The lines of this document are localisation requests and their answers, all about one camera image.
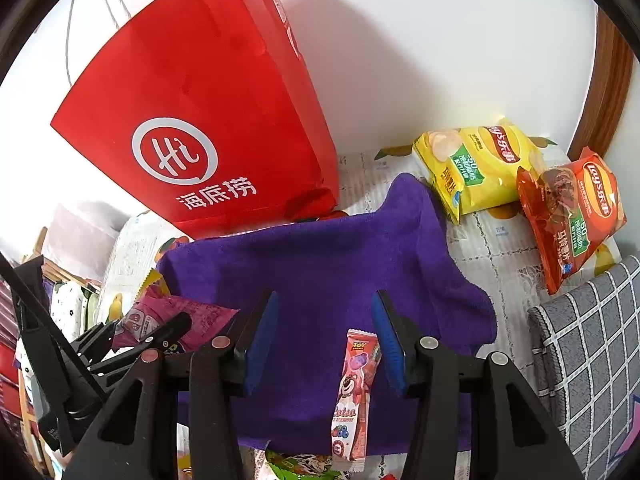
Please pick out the pink bear candy packet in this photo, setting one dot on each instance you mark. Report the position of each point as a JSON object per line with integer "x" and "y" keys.
{"x": 350, "y": 400}

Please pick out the pink purple snack packet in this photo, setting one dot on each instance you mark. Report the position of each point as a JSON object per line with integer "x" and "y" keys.
{"x": 202, "y": 312}

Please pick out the green cartoon snack packet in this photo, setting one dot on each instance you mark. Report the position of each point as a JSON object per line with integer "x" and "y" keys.
{"x": 295, "y": 466}

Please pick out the brown wooden door frame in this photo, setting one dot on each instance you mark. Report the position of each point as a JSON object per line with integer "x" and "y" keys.
{"x": 607, "y": 85}

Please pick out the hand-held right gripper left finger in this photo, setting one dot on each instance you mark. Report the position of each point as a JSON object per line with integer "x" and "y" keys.
{"x": 260, "y": 345}

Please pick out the yellow chip bag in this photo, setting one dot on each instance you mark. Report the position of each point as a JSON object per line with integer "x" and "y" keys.
{"x": 475, "y": 175}

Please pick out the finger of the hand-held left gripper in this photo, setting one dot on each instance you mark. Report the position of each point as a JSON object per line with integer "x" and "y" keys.
{"x": 120, "y": 364}
{"x": 170, "y": 328}

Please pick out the red paper bag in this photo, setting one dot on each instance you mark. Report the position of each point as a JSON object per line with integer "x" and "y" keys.
{"x": 200, "y": 85}

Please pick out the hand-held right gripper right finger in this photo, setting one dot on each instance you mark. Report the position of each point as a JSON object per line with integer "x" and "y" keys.
{"x": 387, "y": 347}

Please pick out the purple towel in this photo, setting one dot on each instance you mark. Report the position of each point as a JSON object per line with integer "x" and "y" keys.
{"x": 310, "y": 270}

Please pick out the fruit print tablecloth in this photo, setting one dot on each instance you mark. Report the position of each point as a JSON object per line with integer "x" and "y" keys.
{"x": 500, "y": 255}

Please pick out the white plastic bag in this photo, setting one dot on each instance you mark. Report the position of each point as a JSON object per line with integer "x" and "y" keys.
{"x": 85, "y": 235}

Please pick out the white dotted pouch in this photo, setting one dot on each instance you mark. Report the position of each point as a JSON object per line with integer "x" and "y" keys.
{"x": 70, "y": 305}

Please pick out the grey checked cloth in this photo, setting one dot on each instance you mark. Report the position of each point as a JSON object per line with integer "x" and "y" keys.
{"x": 590, "y": 360}

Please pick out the orange chip bag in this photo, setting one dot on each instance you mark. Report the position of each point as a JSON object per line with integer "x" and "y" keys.
{"x": 570, "y": 220}

